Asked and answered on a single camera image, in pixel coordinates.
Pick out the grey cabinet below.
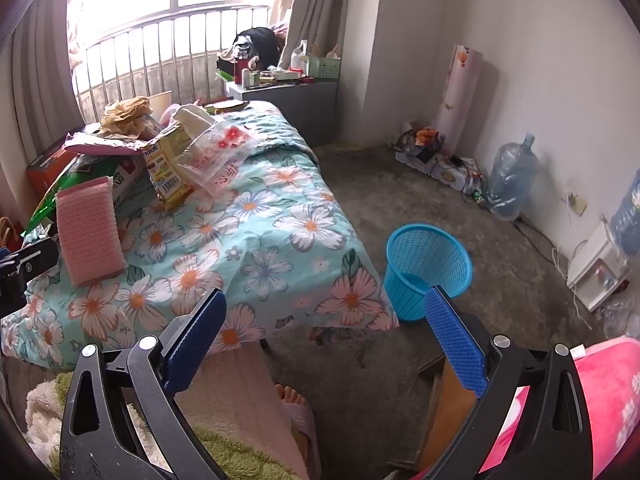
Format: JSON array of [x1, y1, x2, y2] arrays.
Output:
[[225, 81, 339, 147]]

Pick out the green fleece cloth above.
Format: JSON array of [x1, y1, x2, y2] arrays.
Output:
[[49, 370, 301, 480]]

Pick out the small green plastic basket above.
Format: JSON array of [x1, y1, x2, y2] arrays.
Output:
[[306, 56, 342, 80]]

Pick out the pink blanket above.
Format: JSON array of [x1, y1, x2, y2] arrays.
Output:
[[479, 337, 640, 480]]

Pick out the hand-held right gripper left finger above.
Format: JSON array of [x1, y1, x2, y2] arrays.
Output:
[[59, 287, 231, 480]]

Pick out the pink slipper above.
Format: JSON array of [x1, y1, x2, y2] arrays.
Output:
[[280, 402, 322, 480]]

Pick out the wooden stool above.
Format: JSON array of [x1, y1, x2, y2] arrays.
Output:
[[387, 355, 482, 472]]

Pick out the floral blanket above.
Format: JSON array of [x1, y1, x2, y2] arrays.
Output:
[[0, 100, 401, 371]]

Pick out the yellow snack packet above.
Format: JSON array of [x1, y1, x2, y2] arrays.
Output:
[[144, 125, 195, 212]]

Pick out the power strip and cables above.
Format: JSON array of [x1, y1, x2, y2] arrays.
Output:
[[395, 125, 482, 192]]

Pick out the person's leg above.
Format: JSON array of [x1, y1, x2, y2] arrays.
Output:
[[172, 345, 311, 480]]

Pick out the large clear water bottle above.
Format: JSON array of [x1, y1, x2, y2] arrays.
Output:
[[486, 132, 542, 222]]

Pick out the rolled printed wallpaper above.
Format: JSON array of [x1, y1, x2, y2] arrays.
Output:
[[436, 45, 484, 150]]

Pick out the white fleece cloth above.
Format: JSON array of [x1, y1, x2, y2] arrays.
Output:
[[25, 379, 168, 463]]

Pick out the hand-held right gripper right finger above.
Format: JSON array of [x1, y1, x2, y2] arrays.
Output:
[[424, 285, 593, 480]]

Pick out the crumpled brown paper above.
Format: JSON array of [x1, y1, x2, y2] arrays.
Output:
[[99, 97, 157, 141]]

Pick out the orange box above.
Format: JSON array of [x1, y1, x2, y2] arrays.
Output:
[[26, 135, 77, 197]]

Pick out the pink foil wrapper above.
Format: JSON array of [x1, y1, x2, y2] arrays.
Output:
[[64, 131, 151, 157]]

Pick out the blue water jug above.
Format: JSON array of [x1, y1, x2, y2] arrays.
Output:
[[610, 170, 640, 257]]

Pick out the green and red snack bag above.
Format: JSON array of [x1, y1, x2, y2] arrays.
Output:
[[27, 152, 146, 233]]

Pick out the person's foot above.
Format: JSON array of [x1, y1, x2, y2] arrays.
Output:
[[273, 383, 307, 407]]

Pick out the black bag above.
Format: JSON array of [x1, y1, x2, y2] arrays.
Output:
[[232, 27, 282, 68]]

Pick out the pink scouring pad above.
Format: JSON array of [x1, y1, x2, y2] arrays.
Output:
[[55, 176, 128, 288]]

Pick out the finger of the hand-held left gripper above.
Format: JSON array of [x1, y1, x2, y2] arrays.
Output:
[[16, 239, 60, 286]]

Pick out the grey curtain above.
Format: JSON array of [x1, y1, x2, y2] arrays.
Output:
[[284, 0, 352, 68], [0, 0, 85, 163]]

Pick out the clear red-printed plastic bag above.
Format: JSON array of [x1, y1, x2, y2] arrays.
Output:
[[177, 115, 268, 198]]

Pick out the white water dispenser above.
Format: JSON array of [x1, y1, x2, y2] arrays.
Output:
[[566, 222, 632, 314]]

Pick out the blue plastic basket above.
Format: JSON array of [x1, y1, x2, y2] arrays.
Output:
[[384, 224, 473, 322]]

